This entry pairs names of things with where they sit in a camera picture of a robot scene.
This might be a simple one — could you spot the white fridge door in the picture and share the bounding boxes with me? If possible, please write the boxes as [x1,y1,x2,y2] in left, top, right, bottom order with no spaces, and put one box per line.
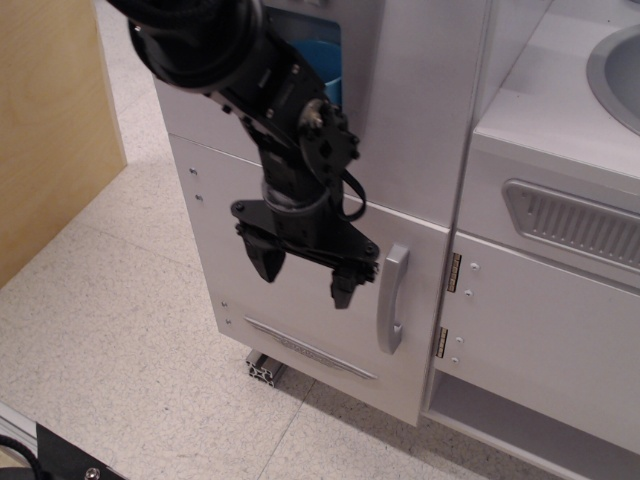
[170,136,448,424]

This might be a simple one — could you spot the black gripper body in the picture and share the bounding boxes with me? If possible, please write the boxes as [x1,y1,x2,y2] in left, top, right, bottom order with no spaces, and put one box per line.
[231,198,379,284]

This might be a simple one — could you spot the white toy kitchen counter unit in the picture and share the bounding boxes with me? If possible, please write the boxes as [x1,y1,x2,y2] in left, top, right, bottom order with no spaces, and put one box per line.
[424,1,639,479]

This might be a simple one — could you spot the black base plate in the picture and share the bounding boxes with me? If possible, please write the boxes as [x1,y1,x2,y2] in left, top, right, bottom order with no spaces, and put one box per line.
[36,423,125,480]

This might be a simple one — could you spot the white toy fridge cabinet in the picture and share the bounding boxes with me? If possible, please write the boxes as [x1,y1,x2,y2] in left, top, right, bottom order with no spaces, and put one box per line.
[143,1,491,397]

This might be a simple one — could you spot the white oven cabinet door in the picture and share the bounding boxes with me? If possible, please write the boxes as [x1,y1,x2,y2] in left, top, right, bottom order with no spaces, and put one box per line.
[435,234,639,451]

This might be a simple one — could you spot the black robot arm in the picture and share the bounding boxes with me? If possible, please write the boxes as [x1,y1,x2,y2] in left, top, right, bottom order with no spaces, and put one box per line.
[116,1,379,309]

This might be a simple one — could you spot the upper brass hinge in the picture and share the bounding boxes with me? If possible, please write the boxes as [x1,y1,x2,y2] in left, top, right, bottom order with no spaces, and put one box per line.
[447,252,462,293]

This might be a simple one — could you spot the light plywood panel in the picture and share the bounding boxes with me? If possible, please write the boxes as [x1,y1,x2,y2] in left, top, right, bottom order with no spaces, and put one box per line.
[1,1,126,284]

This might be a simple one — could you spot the brass hinge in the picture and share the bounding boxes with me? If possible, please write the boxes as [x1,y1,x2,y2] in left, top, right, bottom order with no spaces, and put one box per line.
[447,252,462,293]
[435,327,448,358]

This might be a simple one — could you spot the blue plastic cup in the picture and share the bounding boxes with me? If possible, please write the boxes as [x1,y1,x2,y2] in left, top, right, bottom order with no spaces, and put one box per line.
[291,39,342,105]

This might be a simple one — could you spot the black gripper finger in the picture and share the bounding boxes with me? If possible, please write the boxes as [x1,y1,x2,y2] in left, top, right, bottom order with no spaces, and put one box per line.
[330,267,365,309]
[242,233,286,283]

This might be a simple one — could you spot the silver fridge door handle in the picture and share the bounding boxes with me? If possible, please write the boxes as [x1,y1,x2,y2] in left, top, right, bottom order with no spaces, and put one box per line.
[376,244,410,355]

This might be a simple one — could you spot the lower brass hinge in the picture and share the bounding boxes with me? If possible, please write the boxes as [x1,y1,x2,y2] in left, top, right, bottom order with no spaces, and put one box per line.
[435,327,448,358]

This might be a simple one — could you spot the grey vent panel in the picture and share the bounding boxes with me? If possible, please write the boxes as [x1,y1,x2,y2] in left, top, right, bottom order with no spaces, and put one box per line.
[502,179,639,272]

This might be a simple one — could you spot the black braided cable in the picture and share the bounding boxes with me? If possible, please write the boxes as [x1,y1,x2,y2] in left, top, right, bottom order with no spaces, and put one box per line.
[0,433,49,480]

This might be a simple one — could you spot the silver fridge door emblem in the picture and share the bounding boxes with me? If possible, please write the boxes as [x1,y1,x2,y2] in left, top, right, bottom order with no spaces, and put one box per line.
[244,316,378,380]

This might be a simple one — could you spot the aluminium extrusion foot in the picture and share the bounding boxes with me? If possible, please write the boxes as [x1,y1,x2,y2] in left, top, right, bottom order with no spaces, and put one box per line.
[245,349,287,387]

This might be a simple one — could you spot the grey dispenser recess frame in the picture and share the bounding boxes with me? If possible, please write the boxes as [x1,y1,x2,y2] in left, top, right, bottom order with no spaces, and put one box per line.
[304,0,385,136]

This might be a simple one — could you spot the grey round sink basin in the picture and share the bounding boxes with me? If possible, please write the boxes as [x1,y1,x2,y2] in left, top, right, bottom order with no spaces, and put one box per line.
[586,25,639,135]

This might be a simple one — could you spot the aluminium frame rail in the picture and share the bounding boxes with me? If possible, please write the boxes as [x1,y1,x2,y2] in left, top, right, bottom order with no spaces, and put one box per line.
[0,402,38,454]

